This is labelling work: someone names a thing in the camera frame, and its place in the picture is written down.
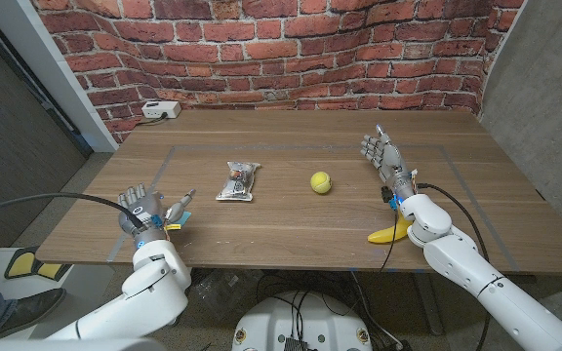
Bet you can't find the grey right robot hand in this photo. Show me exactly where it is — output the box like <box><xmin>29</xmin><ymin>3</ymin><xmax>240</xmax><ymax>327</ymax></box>
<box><xmin>360</xmin><ymin>124</ymin><xmax>417</xmax><ymax>199</ymax></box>

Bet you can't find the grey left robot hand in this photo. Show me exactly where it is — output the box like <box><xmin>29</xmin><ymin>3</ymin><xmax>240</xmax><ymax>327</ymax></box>
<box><xmin>117</xmin><ymin>183</ymin><xmax>197</xmax><ymax>248</ymax></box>

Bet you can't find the yellow tennis ball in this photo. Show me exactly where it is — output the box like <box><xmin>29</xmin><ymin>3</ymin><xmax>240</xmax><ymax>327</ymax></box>
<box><xmin>309</xmin><ymin>171</ymin><xmax>333</xmax><ymax>195</ymax></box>

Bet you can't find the yellow toy banana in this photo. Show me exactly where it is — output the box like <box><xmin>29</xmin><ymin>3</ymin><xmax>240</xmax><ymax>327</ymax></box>
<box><xmin>367</xmin><ymin>214</ymin><xmax>412</xmax><ymax>245</ymax></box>

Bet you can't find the silver snack packet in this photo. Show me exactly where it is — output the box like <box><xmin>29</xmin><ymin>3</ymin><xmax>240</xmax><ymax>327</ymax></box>
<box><xmin>215</xmin><ymin>161</ymin><xmax>262</xmax><ymax>203</ymax></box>

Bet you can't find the white power box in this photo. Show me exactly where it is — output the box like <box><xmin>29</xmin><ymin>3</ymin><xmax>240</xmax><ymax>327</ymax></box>
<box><xmin>140</xmin><ymin>100</ymin><xmax>182</xmax><ymax>120</ymax></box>

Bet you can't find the dark leather shoe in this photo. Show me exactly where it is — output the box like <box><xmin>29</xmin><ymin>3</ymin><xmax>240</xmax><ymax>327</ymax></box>
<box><xmin>0</xmin><ymin>287</ymin><xmax>67</xmax><ymax>340</ymax></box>

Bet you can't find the printed red brick backdrop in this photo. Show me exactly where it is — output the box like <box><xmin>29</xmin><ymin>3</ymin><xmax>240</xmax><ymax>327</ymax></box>
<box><xmin>29</xmin><ymin>0</ymin><xmax>526</xmax><ymax>145</ymax></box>

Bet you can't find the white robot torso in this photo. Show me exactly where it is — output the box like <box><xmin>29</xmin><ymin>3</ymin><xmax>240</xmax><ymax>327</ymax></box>
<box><xmin>231</xmin><ymin>291</ymin><xmax>374</xmax><ymax>351</ymax></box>

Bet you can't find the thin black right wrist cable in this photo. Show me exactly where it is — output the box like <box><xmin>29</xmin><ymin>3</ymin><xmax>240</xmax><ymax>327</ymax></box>
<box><xmin>380</xmin><ymin>185</ymin><xmax>400</xmax><ymax>273</ymax></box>

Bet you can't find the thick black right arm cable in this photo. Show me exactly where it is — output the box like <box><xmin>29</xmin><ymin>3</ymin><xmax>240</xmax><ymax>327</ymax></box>
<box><xmin>416</xmin><ymin>182</ymin><xmax>495</xmax><ymax>351</ymax></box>

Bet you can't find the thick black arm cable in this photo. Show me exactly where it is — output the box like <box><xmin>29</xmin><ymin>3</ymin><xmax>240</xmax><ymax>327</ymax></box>
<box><xmin>0</xmin><ymin>192</ymin><xmax>146</xmax><ymax>231</ymax></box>
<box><xmin>416</xmin><ymin>182</ymin><xmax>495</xmax><ymax>351</ymax></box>

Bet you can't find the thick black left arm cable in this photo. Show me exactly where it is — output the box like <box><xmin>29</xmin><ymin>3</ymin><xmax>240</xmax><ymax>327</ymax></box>
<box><xmin>0</xmin><ymin>192</ymin><xmax>146</xmax><ymax>231</ymax></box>

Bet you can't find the black power box cable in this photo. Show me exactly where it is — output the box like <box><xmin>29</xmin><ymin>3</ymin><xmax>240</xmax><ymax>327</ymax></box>
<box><xmin>136</xmin><ymin>112</ymin><xmax>168</xmax><ymax>127</ymax></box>

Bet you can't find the white door frame post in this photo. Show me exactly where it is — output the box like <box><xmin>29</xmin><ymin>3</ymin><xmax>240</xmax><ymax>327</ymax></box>
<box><xmin>0</xmin><ymin>0</ymin><xmax>119</xmax><ymax>152</ymax></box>

